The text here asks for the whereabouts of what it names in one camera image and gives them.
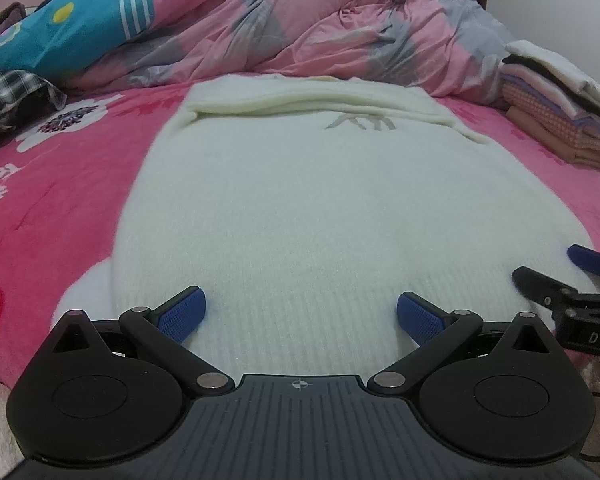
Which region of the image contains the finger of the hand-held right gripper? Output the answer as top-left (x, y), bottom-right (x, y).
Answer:
top-left (567, 243), bottom-right (600, 282)
top-left (512, 265), bottom-right (600, 319)

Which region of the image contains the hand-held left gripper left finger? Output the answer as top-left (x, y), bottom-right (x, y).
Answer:
top-left (50, 286), bottom-right (235, 399)

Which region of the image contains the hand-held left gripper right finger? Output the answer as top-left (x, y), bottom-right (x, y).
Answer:
top-left (367, 290), bottom-right (562, 399)

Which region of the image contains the white knit sweater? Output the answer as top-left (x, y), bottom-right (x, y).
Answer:
top-left (111, 72), bottom-right (600, 396)

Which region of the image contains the stack of folded clothes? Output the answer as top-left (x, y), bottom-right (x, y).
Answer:
top-left (500, 40), bottom-right (600, 168)

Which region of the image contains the pink floral blanket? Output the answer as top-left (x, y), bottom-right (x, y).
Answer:
top-left (0, 77), bottom-right (600, 387)

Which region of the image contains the plaid shirt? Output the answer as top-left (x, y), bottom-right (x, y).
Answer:
top-left (0, 70), bottom-right (69, 157)

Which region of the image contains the blue striped pillow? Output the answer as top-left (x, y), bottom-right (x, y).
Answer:
top-left (0, 0), bottom-right (157, 82)

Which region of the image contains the pink grey quilt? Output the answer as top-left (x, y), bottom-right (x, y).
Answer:
top-left (65, 0), bottom-right (522, 107)

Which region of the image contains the brown plush toy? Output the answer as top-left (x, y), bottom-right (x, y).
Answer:
top-left (0, 2), bottom-right (27, 42)

